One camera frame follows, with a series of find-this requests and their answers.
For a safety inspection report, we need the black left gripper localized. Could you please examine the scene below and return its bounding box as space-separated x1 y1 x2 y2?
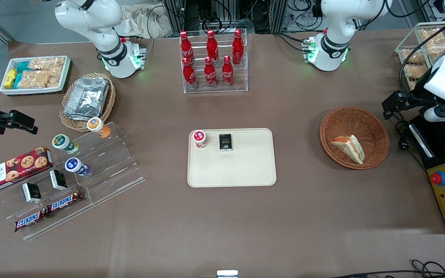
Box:
382 73 439 123

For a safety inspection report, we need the round brown wicker basket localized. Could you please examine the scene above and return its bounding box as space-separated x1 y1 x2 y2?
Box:
319 107 390 170

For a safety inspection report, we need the triangular wrapped sandwich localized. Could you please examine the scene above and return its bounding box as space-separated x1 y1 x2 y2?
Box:
331 134 366 165

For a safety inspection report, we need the oval light wicker basket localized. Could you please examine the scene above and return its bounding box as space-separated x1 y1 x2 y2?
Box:
59 73 116 132

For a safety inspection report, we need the beige plastic tray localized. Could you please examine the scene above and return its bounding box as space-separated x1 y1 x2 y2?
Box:
187 128 277 188

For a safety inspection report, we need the white rectangular snack bin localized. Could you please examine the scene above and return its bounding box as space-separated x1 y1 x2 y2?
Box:
0 56 71 96

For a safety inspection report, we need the wrapped bread pack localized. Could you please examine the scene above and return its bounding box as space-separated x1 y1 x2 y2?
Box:
425 42 445 59
403 64 429 80
419 29 445 43
400 49 425 64

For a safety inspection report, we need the yellow snack packet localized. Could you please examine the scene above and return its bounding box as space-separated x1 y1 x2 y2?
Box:
3 69 17 88

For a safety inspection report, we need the red Walkers cookie box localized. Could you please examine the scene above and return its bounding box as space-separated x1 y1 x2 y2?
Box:
0 147 54 194

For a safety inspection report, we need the clear bag of rice crackers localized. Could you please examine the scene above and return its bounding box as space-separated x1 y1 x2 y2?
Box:
18 70 61 89
29 57 65 71

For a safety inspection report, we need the green-capped small bottle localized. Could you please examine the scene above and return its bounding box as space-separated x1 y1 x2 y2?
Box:
52 134 80 155

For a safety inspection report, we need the small black box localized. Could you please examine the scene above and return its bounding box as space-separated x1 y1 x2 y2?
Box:
219 134 233 152
22 183 42 203
49 170 68 191

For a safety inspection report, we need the purple-capped small bottle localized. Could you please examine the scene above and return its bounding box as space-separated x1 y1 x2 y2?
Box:
65 158 91 176

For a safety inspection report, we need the stack of foil containers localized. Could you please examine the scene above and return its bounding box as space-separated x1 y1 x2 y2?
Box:
64 77 110 120

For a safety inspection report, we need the orange-capped small bottle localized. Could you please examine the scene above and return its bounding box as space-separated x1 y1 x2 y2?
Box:
87 117 111 139

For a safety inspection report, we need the Snickers chocolate bar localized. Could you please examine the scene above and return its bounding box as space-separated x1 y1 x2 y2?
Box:
14 208 49 232
47 191 85 214

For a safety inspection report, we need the clear acrylic stepped shelf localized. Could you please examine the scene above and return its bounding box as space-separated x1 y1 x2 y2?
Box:
0 122 146 241

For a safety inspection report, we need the beige cloth bag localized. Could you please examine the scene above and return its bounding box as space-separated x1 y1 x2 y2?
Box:
114 3 173 39

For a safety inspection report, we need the red cola bottle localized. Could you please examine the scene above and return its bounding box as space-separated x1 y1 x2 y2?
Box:
183 57 198 90
180 31 195 64
232 29 244 65
206 29 219 62
204 57 217 89
222 55 234 88

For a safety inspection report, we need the small red-capped bottle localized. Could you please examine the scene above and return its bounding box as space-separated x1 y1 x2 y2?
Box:
193 130 208 149

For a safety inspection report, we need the clear acrylic bottle rack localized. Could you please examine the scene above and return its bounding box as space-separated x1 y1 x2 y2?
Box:
179 29 248 94

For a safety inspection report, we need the aluminium equipment rack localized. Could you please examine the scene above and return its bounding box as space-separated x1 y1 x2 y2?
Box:
164 0 287 34

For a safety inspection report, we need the black cable with plug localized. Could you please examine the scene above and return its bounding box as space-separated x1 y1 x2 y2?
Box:
397 119 427 171

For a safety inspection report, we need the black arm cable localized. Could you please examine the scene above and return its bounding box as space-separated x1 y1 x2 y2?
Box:
399 23 445 97

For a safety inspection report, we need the white wire bread basket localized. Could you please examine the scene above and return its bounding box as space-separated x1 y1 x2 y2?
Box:
395 22 445 91

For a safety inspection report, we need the black floor cable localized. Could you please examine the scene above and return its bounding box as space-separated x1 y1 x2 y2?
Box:
331 259 445 278

